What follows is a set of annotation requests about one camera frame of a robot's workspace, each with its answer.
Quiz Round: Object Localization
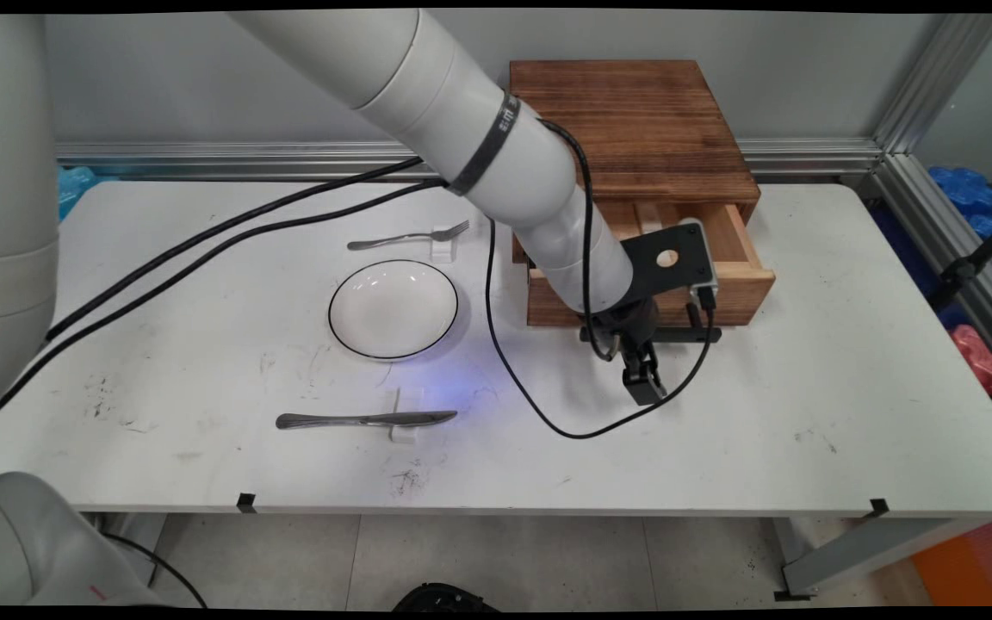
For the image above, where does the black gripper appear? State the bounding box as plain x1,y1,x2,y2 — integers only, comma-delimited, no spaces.
586,297,669,406

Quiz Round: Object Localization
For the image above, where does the white knife rest block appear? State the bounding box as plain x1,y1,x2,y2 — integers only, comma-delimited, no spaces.
388,386,425,444

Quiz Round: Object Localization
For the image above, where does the white bowl with black rim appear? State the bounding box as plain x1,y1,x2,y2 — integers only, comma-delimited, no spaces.
328,259,460,360

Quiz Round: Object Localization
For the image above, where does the brown wooden drawer cabinet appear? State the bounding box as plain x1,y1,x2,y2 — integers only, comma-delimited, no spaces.
509,59,762,264

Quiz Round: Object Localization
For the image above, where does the silver metal knife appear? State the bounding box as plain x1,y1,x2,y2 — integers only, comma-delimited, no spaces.
276,410,459,431

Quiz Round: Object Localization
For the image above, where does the silver metal fork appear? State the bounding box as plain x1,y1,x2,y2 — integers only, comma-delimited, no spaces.
347,220,470,251

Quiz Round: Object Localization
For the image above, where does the black device on floor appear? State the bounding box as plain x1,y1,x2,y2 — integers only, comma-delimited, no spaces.
393,583,501,614

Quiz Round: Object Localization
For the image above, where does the grey table leg beam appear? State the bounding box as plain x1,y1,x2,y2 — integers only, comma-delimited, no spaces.
772,515,992,602

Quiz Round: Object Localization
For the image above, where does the black stand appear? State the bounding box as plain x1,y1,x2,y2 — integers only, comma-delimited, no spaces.
927,207,992,313

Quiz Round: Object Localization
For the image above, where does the red plastic bag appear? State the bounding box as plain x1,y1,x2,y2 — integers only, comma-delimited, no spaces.
951,325,992,397

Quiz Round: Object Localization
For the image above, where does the orange box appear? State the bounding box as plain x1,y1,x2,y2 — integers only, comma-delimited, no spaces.
911,517,992,608

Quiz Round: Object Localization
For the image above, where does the grey table leg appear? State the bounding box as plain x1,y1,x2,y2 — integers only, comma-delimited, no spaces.
87,514,166,588

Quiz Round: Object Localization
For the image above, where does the black camera cable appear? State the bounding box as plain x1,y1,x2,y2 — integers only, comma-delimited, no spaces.
0,177,718,441

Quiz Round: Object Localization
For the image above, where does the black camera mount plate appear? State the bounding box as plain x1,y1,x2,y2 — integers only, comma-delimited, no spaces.
619,222,708,304

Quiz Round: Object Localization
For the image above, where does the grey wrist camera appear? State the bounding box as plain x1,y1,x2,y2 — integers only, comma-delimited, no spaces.
681,218,719,299

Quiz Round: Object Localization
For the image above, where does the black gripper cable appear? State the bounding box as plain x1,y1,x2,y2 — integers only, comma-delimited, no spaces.
46,119,622,363

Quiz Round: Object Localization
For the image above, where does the black strap on arm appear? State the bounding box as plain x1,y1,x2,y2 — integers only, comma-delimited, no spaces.
449,93,521,195

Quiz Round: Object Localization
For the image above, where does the short aluminium frame rail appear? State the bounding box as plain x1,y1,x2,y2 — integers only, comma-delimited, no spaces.
840,153,992,388

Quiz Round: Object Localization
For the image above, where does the aluminium frame post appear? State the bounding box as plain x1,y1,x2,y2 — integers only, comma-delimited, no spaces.
873,13,992,156

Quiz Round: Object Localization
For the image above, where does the long aluminium frame rail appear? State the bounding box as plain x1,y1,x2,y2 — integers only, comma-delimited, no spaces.
55,138,884,183

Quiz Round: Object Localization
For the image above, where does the black floor cable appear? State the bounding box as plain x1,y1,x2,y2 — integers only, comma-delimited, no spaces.
104,534,208,609

